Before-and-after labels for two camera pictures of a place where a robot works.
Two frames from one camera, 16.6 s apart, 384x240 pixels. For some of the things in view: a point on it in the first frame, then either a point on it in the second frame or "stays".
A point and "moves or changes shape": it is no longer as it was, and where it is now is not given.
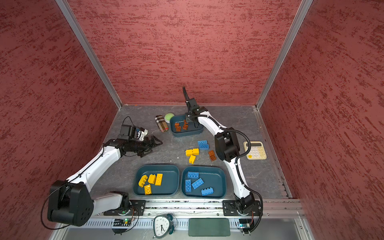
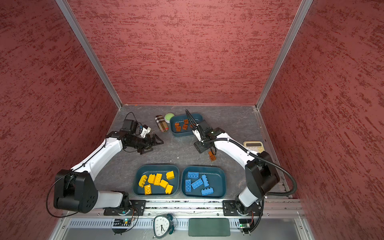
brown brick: (212, 155) stays
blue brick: (202, 142) moves or changes shape
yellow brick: (152, 178) stays
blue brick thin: (191, 174) stays
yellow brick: (196, 151) to (170, 175)
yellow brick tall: (159, 179) stays
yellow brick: (142, 180) stays
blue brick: (207, 191) stays
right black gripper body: (189, 117) to (201, 146)
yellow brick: (189, 152) to (163, 183)
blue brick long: (188, 185) stays
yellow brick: (148, 190) stays
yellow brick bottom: (192, 159) to (168, 189)
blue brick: (197, 183) stays
